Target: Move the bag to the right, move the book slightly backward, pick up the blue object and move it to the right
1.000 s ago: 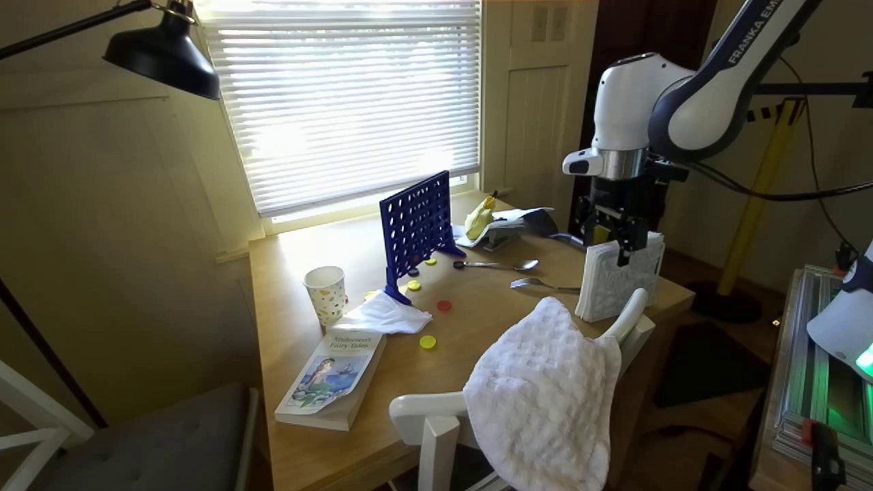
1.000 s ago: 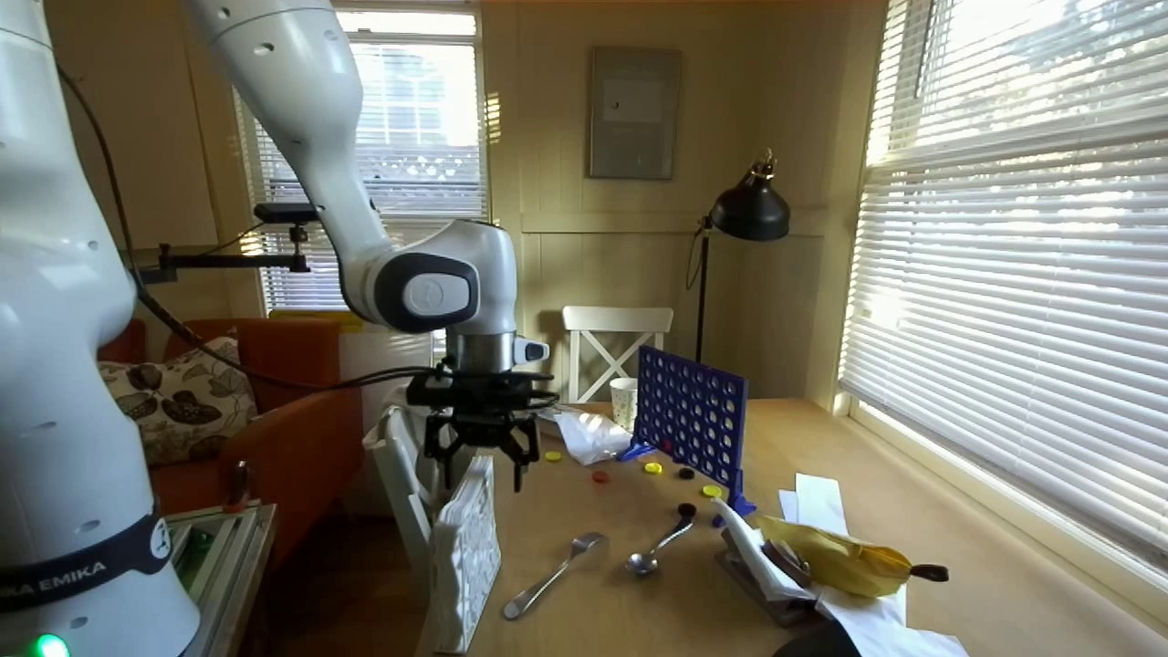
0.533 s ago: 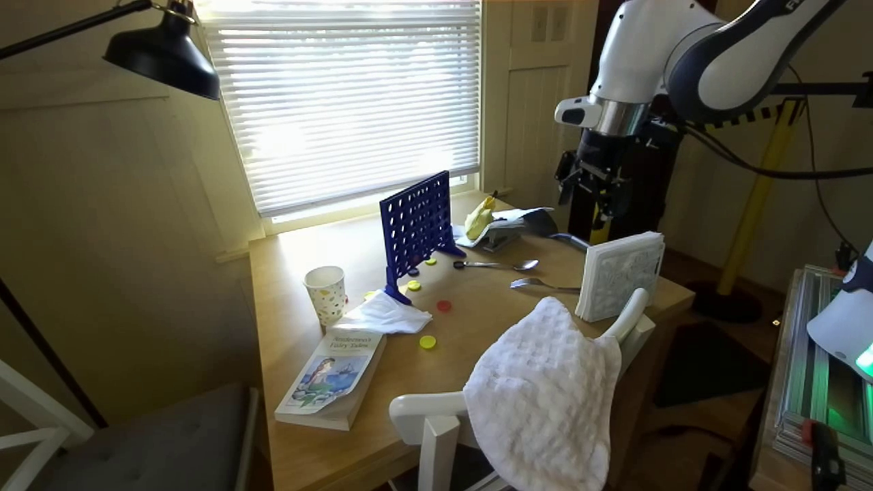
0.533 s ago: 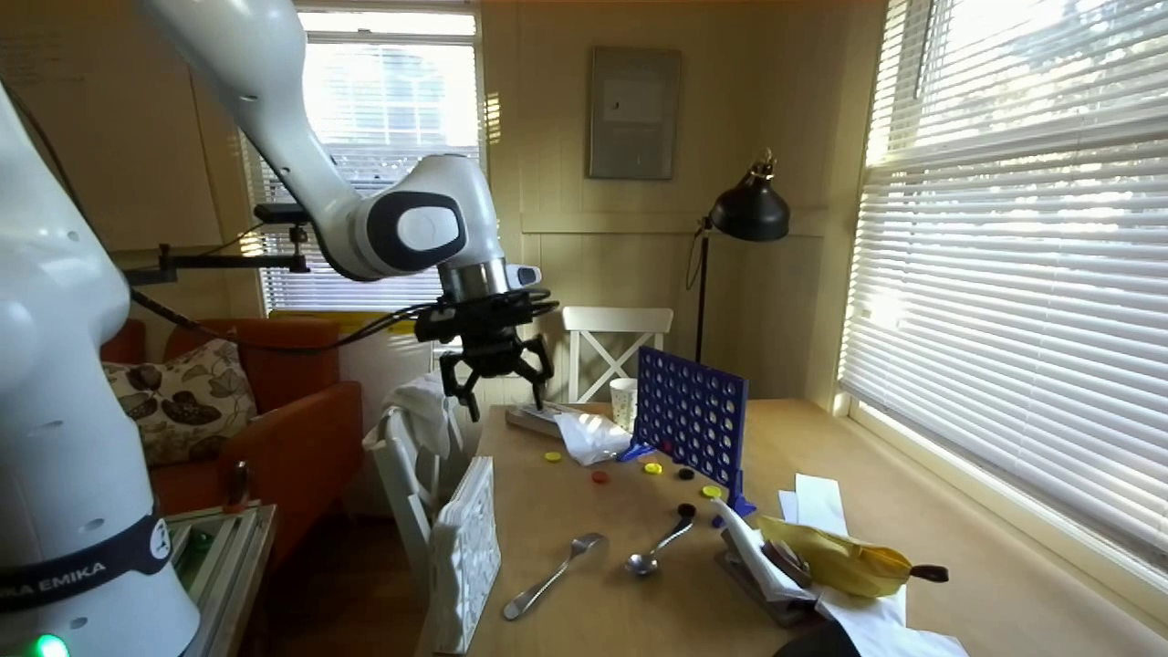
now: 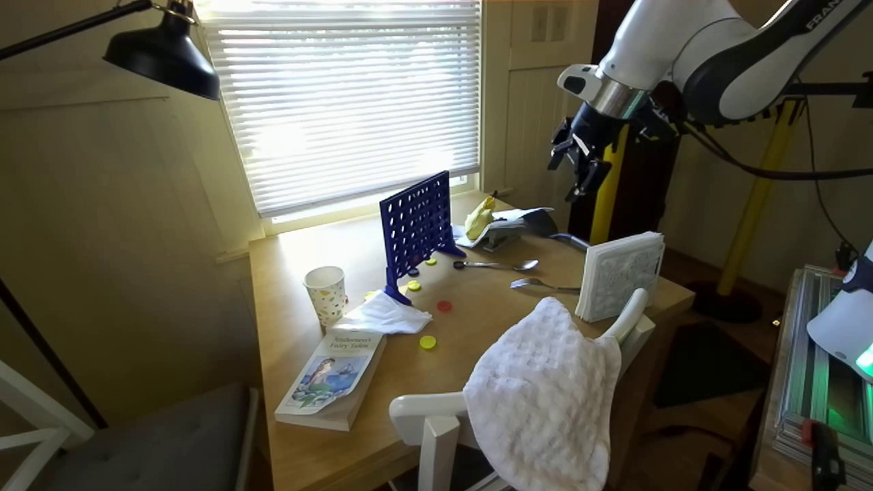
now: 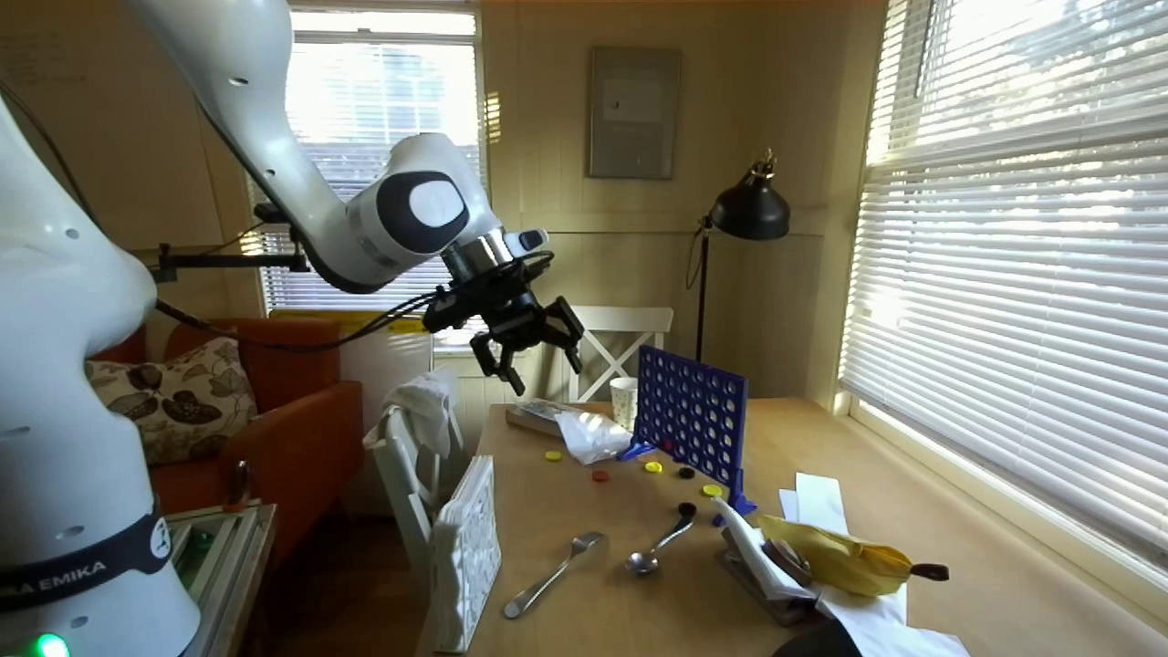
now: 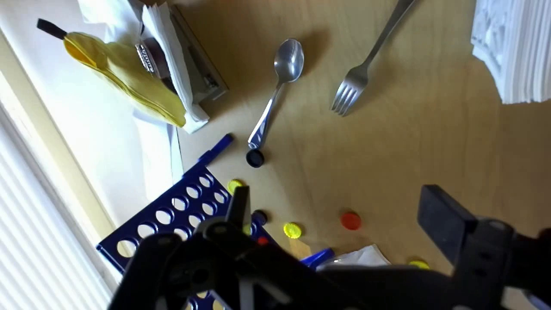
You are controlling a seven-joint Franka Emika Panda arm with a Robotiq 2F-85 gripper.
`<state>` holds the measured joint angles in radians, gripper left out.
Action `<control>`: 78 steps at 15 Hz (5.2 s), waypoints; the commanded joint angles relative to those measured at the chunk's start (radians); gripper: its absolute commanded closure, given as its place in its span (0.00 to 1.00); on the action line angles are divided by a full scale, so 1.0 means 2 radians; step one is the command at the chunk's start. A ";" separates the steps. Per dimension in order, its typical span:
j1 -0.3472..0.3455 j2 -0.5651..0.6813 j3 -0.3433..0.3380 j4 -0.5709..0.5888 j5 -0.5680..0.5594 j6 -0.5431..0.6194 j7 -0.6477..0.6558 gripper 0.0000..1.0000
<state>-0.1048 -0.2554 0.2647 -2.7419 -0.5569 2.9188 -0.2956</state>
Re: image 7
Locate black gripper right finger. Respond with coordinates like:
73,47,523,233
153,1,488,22
416,184,551,310

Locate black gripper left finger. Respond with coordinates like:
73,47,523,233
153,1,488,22
108,184,299,310

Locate blue connect four grid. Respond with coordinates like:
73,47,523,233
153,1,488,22
94,132,335,310

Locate yellow banana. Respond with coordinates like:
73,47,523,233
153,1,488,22
36,16,187,128

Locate black plastic game chip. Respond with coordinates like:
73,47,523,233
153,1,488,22
251,208,270,227
244,147,266,168

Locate loose white paper sheets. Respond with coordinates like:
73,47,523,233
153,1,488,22
75,0,185,182

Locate red plastic game chip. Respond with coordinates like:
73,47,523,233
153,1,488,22
339,208,363,232

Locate white window blinds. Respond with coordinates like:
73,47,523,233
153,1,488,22
0,108,113,310

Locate white folded paper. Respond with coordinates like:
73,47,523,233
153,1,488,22
139,1,211,134

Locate silver spoon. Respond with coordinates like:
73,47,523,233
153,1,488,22
246,37,306,151

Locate silver fork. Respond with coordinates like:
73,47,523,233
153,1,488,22
330,0,418,116

